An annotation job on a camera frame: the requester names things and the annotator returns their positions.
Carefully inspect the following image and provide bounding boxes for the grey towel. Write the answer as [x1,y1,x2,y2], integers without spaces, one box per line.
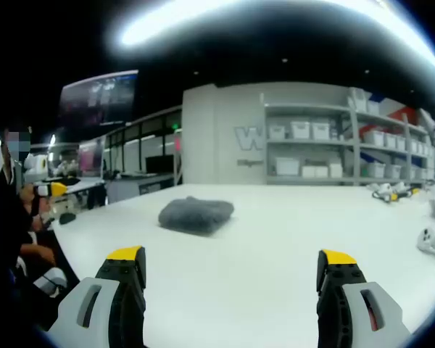
[157,196,236,239]

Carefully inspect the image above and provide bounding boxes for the grey counter cabinet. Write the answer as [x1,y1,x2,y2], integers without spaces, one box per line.
[106,171,176,204]

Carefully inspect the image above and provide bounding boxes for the white grey device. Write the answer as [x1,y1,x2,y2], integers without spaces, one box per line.
[416,228,435,260]

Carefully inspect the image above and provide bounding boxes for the spare hand-held gripper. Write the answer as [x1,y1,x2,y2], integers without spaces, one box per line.
[393,182,421,199]
[370,183,399,204]

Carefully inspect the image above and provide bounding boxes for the white background desk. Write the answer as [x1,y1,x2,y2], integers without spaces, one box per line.
[67,178,107,195]

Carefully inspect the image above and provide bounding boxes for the pink poster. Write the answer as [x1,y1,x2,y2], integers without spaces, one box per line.
[77,138,107,178]

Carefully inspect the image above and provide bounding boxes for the grey shelf unit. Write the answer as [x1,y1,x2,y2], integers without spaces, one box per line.
[262,93,435,186]

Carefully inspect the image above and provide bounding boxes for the glass partition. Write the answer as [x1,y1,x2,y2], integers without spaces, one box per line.
[104,104,184,186]

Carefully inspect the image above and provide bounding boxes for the white round appliance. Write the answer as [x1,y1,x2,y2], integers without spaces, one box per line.
[22,153,50,175]

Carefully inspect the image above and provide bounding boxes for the rows of white storage bins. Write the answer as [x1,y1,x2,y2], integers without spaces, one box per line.
[267,86,435,181]

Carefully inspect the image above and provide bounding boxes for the long ceiling light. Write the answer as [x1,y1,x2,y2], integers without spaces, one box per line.
[104,0,435,86]

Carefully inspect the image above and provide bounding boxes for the grey wall letter sign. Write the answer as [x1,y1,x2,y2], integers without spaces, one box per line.
[233,125,265,152]

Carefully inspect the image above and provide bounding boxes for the dark wall screen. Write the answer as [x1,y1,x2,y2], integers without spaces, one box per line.
[57,70,140,129]

